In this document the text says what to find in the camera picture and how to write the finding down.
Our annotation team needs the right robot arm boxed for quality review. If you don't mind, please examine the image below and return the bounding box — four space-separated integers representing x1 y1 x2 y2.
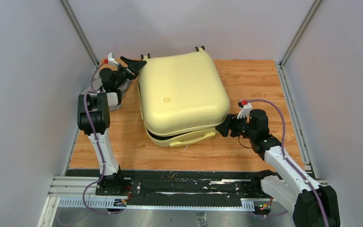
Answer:
216 109 341 227

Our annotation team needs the cream suitcase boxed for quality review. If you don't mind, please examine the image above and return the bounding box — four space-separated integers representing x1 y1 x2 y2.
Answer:
138 46 230 147

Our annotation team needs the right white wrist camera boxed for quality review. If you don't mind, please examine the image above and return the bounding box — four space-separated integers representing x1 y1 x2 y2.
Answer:
237 100 253 119

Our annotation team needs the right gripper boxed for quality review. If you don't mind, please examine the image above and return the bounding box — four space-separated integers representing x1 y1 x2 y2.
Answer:
215 112 256 140

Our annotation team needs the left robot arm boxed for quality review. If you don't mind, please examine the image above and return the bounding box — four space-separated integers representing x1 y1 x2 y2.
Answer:
77 54 147 195

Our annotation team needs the grey crumpled cloth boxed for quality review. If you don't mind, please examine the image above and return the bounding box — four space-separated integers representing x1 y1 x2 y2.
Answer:
90 76 131 112

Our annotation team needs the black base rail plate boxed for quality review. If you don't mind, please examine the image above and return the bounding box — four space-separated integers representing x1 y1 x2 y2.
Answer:
95 170 270 208

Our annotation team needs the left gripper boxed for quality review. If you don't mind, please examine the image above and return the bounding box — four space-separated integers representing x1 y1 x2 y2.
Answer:
114 58 147 90

